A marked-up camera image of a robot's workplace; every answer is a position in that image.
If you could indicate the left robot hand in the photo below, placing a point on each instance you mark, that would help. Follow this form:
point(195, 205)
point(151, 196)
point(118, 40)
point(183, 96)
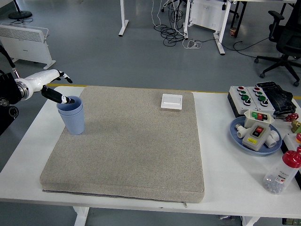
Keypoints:
point(40, 78)

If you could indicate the blue ribbed plastic cup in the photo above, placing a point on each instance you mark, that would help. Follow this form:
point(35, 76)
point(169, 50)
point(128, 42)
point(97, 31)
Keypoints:
point(74, 124)
point(76, 107)

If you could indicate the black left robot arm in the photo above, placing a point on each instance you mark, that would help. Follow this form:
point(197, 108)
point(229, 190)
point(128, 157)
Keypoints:
point(8, 94)

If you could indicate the black round stand base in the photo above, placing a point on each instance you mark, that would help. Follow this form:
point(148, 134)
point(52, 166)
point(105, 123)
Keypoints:
point(20, 14)

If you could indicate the white desk leg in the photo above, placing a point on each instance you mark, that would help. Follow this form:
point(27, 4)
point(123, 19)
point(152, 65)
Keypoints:
point(123, 18)

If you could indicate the grey-brown cushion mat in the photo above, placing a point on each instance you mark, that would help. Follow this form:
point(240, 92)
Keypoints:
point(141, 146)

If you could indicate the white table leg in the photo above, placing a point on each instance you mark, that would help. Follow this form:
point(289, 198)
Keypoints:
point(81, 216)
point(250, 221)

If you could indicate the small drink can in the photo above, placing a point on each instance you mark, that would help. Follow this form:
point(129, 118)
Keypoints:
point(233, 32)

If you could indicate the white button control box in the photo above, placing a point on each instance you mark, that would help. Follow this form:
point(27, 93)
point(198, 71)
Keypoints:
point(237, 102)
point(266, 107)

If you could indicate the blue round plate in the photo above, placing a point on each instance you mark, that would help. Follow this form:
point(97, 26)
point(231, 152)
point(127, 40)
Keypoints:
point(235, 137)

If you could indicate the white PVC pipe fitting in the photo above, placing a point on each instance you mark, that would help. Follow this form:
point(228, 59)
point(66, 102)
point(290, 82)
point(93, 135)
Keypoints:
point(241, 133)
point(274, 139)

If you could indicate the black desk leg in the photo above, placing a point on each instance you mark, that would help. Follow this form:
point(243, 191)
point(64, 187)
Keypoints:
point(242, 11)

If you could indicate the black plastic tray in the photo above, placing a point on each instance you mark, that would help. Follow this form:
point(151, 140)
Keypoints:
point(279, 96)

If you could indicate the black office chair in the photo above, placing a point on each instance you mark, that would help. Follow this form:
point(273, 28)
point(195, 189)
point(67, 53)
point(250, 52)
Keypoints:
point(288, 42)

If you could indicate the emergency stop button box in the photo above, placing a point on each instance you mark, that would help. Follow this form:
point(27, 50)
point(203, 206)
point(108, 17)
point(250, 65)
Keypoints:
point(290, 142)

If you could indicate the clear bottle red cap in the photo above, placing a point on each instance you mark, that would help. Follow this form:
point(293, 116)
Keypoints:
point(279, 176)

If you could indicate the white wall switch panel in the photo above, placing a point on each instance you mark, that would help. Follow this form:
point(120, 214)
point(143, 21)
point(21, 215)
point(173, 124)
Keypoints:
point(171, 101)

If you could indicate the white desk frame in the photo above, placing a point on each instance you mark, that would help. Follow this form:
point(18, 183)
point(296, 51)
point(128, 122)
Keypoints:
point(219, 42)

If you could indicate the beige three-button switch box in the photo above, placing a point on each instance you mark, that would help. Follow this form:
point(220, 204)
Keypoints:
point(249, 120)

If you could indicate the grey two-button switch box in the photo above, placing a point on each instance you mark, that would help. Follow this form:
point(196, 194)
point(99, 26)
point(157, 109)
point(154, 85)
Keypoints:
point(256, 139)

